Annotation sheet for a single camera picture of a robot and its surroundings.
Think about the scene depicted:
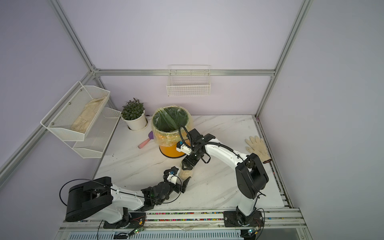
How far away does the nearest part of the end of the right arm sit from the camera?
2.08ft

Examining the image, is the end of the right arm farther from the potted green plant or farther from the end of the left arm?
the potted green plant

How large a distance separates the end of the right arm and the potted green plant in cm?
48

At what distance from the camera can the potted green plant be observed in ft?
3.35
